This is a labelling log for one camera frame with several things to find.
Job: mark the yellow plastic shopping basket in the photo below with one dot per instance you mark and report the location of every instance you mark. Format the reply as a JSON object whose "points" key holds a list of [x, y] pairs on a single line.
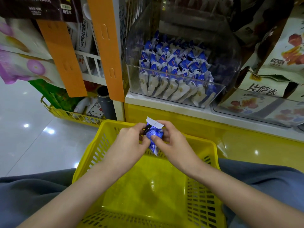
{"points": [[152, 197]]}

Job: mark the dark grey cylinder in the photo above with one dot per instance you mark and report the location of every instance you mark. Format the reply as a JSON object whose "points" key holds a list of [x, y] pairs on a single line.
{"points": [[107, 104]]}

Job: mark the orange hanging strip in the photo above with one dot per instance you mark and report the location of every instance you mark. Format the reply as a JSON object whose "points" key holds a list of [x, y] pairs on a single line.
{"points": [[64, 59]]}

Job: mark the store shelf with yellow base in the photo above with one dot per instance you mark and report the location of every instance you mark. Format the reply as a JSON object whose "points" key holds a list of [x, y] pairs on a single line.
{"points": [[256, 144]]}

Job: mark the clear plastic bin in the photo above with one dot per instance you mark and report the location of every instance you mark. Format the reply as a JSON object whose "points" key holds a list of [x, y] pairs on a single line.
{"points": [[134, 78], [247, 116]]}

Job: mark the green snack bags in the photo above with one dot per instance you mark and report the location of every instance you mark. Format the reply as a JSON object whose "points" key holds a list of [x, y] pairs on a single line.
{"points": [[50, 95]]}

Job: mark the orange shelf post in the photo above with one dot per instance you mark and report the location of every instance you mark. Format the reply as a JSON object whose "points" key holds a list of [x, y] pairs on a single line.
{"points": [[107, 49]]}

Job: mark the person's right forearm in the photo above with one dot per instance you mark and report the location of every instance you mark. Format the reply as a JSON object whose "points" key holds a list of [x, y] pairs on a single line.
{"points": [[247, 199]]}

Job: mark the row of fruit print bags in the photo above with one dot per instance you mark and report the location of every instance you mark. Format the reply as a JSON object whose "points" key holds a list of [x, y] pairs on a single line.
{"points": [[289, 49]]}

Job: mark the blue white snack packet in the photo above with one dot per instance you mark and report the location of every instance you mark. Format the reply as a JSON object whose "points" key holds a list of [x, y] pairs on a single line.
{"points": [[154, 134]]}

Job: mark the white card packet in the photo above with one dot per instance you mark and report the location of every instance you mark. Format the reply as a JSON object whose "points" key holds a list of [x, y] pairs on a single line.
{"points": [[85, 35]]}

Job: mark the white cartoon print packet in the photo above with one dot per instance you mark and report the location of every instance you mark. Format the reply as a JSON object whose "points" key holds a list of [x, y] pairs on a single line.
{"points": [[95, 109]]}

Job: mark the pile of blue snack packets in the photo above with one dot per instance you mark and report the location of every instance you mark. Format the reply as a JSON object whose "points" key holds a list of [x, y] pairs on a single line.
{"points": [[173, 68]]}

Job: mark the yellow floor basket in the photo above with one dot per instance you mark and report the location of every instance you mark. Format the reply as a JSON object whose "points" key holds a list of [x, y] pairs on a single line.
{"points": [[71, 116]]}

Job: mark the row of small brown packets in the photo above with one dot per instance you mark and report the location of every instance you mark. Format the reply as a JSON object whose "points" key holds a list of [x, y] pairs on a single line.
{"points": [[190, 2]]}

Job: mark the person's right hand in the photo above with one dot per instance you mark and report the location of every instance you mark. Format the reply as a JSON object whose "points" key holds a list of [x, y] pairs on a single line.
{"points": [[178, 149]]}

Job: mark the grey trousers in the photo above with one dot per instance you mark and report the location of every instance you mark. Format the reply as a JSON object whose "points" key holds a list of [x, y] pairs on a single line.
{"points": [[28, 197]]}

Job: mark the black potato stick bag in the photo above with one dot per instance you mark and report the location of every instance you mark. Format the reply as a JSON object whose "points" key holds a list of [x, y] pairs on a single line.
{"points": [[42, 9]]}

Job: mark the person's left forearm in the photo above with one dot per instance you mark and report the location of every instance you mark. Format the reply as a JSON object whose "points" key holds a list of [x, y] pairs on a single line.
{"points": [[71, 201]]}

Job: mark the person's left hand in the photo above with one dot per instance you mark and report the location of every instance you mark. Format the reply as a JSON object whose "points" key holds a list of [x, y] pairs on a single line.
{"points": [[123, 147]]}

